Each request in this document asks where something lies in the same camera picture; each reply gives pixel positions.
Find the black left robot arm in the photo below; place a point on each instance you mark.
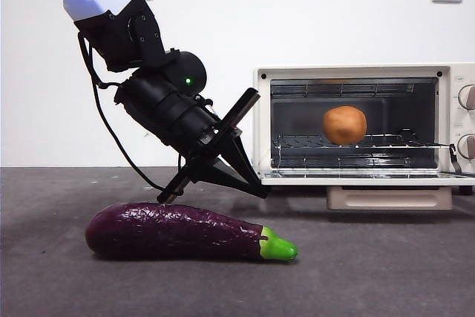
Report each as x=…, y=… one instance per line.
x=163, y=101

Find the purple eggplant with green stem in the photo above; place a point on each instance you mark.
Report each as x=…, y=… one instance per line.
x=167, y=231

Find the cream Toshiba toaster oven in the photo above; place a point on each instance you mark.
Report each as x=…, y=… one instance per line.
x=261, y=116

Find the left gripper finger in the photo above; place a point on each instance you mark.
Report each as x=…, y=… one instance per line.
x=241, y=161
x=222, y=176

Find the brown potato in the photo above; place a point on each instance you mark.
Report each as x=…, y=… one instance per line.
x=345, y=125

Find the round beige oven knob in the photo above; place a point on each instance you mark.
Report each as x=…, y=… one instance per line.
x=467, y=146
x=467, y=98

